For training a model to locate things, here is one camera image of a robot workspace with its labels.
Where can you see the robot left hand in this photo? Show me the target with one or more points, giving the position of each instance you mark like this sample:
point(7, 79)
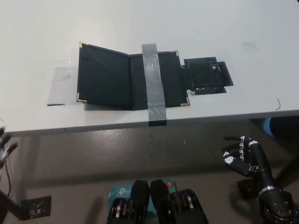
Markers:
point(4, 149)

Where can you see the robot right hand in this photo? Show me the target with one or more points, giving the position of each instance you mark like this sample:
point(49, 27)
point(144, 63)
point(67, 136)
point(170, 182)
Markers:
point(257, 158)

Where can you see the black diary with gold corners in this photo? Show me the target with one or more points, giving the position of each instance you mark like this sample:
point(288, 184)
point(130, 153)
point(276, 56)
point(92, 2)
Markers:
point(102, 77)

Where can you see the black tape patch on desk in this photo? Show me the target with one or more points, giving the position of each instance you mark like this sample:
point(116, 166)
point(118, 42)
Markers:
point(201, 74)

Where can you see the black floor tape patch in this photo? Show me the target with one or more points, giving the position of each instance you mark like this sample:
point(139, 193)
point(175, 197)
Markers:
point(37, 207)
point(247, 189)

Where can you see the brown table leg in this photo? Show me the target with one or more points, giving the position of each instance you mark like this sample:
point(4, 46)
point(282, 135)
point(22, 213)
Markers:
point(11, 205)

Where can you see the clear plastic tape patch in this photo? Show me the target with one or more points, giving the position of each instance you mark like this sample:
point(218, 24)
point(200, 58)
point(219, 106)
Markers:
point(63, 86)

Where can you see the teal tp-link box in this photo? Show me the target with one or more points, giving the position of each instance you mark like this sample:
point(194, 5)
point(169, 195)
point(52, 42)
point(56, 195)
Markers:
point(121, 191)

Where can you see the gray duct tape strip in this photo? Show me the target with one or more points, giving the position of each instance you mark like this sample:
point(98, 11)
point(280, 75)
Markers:
point(153, 77)

